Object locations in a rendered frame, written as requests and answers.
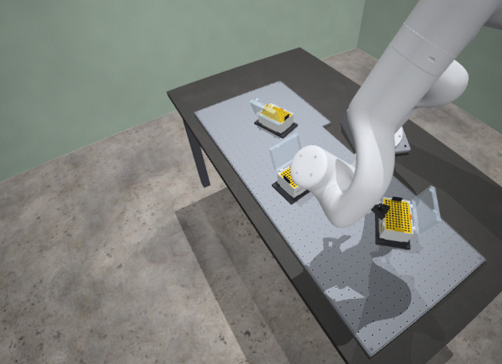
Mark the black flat holder plate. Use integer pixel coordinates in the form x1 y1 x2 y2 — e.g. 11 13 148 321
254 119 298 139
271 181 310 204
375 214 411 249

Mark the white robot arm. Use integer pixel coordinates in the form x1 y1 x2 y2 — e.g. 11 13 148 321
290 0 502 228

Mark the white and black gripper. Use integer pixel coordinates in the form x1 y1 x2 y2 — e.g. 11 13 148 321
368 201 391 220

